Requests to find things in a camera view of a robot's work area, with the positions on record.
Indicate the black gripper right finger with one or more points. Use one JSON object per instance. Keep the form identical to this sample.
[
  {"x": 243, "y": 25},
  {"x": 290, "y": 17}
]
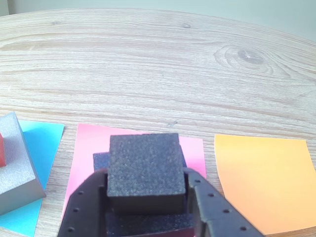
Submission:
[{"x": 217, "y": 217}]

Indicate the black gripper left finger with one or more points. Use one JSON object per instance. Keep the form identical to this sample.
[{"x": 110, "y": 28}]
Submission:
[{"x": 84, "y": 212}]

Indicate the medium dark foam block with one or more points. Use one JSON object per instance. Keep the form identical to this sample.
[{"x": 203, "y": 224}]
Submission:
[{"x": 148, "y": 223}]

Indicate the large grey foam block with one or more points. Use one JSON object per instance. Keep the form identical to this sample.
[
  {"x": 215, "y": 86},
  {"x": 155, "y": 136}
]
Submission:
[{"x": 17, "y": 177}]

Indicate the small black foam block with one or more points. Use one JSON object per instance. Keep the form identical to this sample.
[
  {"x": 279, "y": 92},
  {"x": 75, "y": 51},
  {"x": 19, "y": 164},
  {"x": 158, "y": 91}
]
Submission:
[{"x": 145, "y": 168}]

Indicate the red cube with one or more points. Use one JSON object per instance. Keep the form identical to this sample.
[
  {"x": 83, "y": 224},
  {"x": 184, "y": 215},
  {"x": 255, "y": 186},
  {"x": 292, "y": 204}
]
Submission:
[{"x": 2, "y": 153}]

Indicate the orange paper sheet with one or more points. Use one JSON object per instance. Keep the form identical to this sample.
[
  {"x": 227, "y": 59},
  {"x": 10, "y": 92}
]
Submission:
[{"x": 266, "y": 182}]

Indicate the pink paper sheet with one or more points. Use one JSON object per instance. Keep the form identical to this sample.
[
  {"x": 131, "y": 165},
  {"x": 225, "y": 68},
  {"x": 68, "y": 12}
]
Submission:
[{"x": 86, "y": 148}]

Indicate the blue paper sheet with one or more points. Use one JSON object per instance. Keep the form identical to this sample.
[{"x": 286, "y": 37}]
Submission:
[{"x": 44, "y": 148}]

